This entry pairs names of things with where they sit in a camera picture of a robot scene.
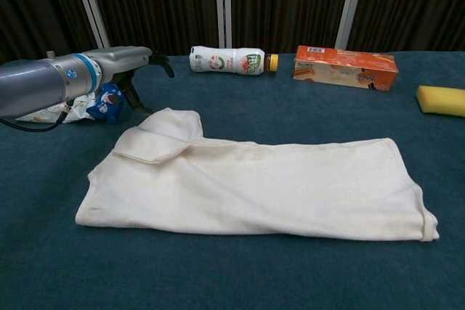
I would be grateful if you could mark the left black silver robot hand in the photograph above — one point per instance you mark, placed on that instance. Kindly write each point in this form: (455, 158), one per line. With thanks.
(123, 59)

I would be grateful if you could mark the white T-shirt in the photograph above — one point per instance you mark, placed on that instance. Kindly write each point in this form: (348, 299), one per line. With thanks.
(254, 190)

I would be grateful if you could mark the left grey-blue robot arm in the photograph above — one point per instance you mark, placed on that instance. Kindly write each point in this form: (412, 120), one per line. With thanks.
(36, 85)

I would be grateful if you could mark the blue cookie packet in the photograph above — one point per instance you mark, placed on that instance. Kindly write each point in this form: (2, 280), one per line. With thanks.
(105, 106)

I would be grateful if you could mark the dark brown pleated curtain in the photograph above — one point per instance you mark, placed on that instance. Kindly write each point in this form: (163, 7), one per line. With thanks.
(36, 8)
(414, 5)
(287, 5)
(156, 8)

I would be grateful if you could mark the white snack bag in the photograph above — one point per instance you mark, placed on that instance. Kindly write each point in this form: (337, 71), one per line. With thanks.
(80, 110)

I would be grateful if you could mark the white drink bottle yellow cap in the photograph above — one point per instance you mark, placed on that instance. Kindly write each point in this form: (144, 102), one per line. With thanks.
(225, 62)

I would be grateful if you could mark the orange cardboard carton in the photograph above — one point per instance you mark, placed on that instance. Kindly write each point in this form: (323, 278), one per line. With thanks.
(345, 70)

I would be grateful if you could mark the teal table cover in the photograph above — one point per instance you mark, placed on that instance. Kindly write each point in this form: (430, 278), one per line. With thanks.
(232, 281)

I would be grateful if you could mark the yellow sponge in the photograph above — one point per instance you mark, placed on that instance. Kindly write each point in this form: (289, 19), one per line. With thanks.
(443, 101)

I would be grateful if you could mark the white partition post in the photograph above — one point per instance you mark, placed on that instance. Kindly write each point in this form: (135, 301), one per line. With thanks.
(350, 5)
(92, 12)
(223, 8)

